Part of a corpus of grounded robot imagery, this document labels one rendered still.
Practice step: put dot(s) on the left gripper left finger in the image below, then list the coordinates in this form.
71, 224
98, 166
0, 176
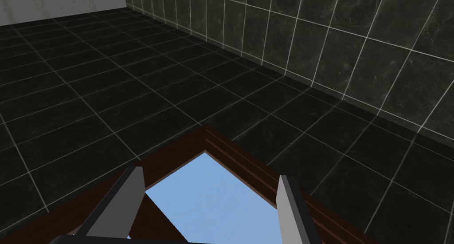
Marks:
117, 208

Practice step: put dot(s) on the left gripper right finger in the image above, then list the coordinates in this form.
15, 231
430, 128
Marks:
292, 215

